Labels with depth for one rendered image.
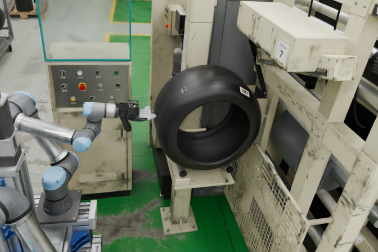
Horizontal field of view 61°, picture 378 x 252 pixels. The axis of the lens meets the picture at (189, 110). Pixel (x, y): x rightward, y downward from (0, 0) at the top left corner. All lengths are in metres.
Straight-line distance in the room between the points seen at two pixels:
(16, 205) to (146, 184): 1.99
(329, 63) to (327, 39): 0.10
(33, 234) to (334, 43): 1.32
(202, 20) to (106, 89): 0.92
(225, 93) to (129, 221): 1.57
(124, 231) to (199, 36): 1.63
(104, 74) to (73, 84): 0.22
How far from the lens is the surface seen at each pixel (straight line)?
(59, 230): 1.99
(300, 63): 1.38
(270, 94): 2.16
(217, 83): 1.59
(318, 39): 1.38
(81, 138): 1.58
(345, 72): 1.39
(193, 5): 1.79
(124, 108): 1.64
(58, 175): 1.82
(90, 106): 1.63
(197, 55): 1.88
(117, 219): 2.81
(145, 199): 2.94
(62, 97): 2.42
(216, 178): 2.00
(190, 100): 1.55
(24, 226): 1.26
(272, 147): 2.74
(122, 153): 2.63
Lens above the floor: 2.14
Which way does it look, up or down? 31 degrees down
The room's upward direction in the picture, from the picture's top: 6 degrees clockwise
